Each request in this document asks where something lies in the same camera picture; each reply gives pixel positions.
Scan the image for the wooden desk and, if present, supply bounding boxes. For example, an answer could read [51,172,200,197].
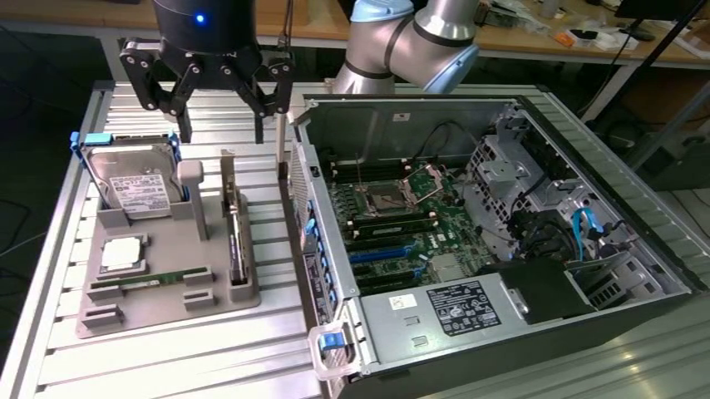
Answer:
[0,0,710,70]

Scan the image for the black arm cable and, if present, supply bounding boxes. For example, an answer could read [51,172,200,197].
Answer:
[279,0,295,50]

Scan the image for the CPU socket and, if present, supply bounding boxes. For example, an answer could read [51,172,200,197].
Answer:
[358,184,412,214]

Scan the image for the black monitor stand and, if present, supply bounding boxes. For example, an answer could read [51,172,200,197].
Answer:
[613,0,670,42]

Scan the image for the metal socket cover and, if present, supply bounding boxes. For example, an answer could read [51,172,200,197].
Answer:
[398,165,455,201]

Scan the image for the open black PC case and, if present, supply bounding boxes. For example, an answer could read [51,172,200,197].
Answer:
[275,93,699,399]

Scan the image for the blue expansion slot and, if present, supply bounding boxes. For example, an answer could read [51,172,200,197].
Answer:
[347,244,416,264]

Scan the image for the grey parts rack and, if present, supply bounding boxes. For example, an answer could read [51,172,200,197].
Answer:
[75,160,263,340]

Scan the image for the metal disk bay cage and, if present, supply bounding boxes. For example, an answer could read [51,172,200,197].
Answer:
[463,131,559,219]

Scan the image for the hard disk in blue carrier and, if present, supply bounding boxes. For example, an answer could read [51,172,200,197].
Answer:
[69,130,188,221]

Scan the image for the blue wire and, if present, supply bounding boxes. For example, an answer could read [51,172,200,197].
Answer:
[568,205,605,264]

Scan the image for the black RAM stick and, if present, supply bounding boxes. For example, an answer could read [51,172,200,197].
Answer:
[346,213,438,242]

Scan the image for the black slanted pole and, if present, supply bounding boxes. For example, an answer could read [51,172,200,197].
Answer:
[575,0,701,120]

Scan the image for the graphics card with metal bracket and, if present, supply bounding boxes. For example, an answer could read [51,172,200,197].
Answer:
[219,148,252,288]

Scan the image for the green motherboard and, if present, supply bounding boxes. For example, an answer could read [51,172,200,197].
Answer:
[326,160,503,295]

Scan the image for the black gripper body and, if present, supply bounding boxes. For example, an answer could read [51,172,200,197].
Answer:
[152,0,262,91]

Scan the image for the green RAM stick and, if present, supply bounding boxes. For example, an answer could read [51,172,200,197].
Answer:
[89,267,211,291]

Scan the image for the silver CPU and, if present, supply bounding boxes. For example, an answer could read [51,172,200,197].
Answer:
[100,238,148,273]

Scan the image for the grey power supply unit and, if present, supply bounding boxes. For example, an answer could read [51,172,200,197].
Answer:
[358,273,535,363]

